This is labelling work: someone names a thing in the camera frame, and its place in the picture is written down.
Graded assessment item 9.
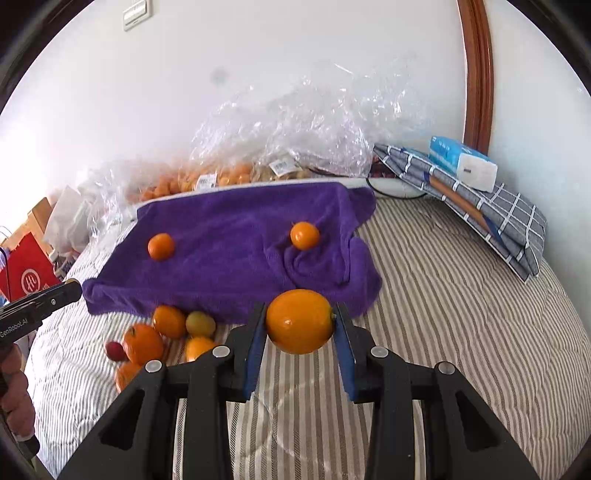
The striped bed mattress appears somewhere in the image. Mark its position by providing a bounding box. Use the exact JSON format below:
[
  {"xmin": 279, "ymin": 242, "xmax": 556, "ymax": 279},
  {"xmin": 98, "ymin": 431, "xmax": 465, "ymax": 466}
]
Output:
[{"xmin": 21, "ymin": 185, "xmax": 583, "ymax": 480}]

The red paper bag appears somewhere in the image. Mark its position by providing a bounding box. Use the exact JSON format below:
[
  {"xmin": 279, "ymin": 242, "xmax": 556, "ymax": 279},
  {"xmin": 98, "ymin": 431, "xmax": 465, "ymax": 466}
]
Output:
[{"xmin": 0, "ymin": 231, "xmax": 64, "ymax": 302}]

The black cable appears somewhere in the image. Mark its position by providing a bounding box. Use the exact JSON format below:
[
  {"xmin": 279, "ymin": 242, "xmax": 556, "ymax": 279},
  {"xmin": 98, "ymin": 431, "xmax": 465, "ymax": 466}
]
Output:
[{"xmin": 366, "ymin": 174, "xmax": 428, "ymax": 200}]

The clear bag of small oranges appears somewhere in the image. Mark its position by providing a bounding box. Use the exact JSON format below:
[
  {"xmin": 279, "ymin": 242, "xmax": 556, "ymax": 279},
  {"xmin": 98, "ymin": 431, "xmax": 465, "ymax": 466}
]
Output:
[{"xmin": 127, "ymin": 157, "xmax": 259, "ymax": 204}]

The small orange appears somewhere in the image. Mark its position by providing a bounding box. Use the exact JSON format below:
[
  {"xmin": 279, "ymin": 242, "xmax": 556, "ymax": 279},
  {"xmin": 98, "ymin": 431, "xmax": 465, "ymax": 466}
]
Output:
[
  {"xmin": 147, "ymin": 233, "xmax": 176, "ymax": 262},
  {"xmin": 290, "ymin": 222, "xmax": 321, "ymax": 251}
]

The white plastic bag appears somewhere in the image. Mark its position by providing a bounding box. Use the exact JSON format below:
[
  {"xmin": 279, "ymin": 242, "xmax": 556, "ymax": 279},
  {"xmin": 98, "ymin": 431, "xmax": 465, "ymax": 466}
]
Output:
[{"xmin": 43, "ymin": 185, "xmax": 95, "ymax": 256}]

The blue and white tissue pack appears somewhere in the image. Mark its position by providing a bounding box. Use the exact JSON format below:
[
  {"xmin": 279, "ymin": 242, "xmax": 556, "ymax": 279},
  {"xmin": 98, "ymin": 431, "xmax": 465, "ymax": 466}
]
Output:
[{"xmin": 427, "ymin": 136, "xmax": 499, "ymax": 193}]

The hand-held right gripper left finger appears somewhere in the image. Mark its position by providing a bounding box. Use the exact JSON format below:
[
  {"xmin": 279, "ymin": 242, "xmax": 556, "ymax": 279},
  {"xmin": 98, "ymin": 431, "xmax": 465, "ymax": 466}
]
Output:
[{"xmin": 58, "ymin": 302, "xmax": 269, "ymax": 480}]

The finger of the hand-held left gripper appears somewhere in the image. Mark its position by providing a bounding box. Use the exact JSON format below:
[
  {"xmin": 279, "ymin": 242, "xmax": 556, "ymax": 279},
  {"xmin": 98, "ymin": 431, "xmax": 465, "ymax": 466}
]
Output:
[{"xmin": 39, "ymin": 279, "xmax": 83, "ymax": 315}]

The orange with green stem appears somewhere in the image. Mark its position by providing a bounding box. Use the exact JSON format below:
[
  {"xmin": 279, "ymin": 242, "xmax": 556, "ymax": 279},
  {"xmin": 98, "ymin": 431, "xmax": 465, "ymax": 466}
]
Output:
[{"xmin": 123, "ymin": 323, "xmax": 165, "ymax": 365}]

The cardboard box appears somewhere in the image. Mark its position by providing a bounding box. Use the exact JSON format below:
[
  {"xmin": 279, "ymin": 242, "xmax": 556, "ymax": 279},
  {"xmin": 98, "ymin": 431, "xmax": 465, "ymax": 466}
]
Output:
[{"xmin": 18, "ymin": 197, "xmax": 60, "ymax": 237}]

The crumpled clear plastic bag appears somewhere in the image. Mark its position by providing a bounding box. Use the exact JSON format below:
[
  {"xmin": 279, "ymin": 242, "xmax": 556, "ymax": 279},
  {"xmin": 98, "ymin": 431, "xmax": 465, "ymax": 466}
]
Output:
[{"xmin": 190, "ymin": 54, "xmax": 431, "ymax": 179}]

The folded checked cloth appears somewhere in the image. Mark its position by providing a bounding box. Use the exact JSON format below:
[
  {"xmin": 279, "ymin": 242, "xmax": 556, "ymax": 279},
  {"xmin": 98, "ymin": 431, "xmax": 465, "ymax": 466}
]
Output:
[{"xmin": 372, "ymin": 143, "xmax": 548, "ymax": 282}]

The yellow-green mango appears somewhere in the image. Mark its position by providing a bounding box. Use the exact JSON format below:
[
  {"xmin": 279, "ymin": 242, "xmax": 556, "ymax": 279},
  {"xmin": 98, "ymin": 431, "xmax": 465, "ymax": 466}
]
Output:
[{"xmin": 185, "ymin": 311, "xmax": 217, "ymax": 337}]

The labelled bag of tan fruit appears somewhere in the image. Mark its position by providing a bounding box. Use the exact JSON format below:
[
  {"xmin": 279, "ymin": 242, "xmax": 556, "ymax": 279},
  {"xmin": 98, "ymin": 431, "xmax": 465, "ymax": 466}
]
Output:
[{"xmin": 250, "ymin": 154, "xmax": 319, "ymax": 182}]

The purple towel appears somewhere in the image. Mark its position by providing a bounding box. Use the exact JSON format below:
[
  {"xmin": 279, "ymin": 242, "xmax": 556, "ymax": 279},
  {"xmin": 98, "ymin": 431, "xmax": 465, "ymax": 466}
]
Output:
[{"xmin": 82, "ymin": 181, "xmax": 383, "ymax": 325}]

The white wall switch plate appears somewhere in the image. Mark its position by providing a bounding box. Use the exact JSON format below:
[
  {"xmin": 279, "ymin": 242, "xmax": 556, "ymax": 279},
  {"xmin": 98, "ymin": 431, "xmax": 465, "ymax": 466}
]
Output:
[{"xmin": 122, "ymin": 0, "xmax": 153, "ymax": 31}]

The large orange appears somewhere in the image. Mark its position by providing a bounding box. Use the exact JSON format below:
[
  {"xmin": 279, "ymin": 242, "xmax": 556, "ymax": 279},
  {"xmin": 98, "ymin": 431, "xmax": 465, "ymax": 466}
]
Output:
[{"xmin": 265, "ymin": 289, "xmax": 335, "ymax": 355}]

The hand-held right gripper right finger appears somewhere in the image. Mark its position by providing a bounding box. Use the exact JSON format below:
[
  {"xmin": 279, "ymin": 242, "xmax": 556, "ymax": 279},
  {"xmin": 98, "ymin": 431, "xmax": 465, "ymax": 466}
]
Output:
[{"xmin": 333, "ymin": 302, "xmax": 542, "ymax": 480}]

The person's left hand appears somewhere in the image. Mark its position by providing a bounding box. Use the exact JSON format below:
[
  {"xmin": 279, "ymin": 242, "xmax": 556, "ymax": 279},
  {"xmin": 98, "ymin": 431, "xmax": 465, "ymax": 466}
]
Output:
[{"xmin": 0, "ymin": 343, "xmax": 37, "ymax": 440}]

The wooden curved frame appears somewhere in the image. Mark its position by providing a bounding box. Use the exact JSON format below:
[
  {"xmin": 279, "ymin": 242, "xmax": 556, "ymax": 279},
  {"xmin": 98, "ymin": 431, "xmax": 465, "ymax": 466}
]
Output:
[{"xmin": 456, "ymin": 0, "xmax": 496, "ymax": 156}]

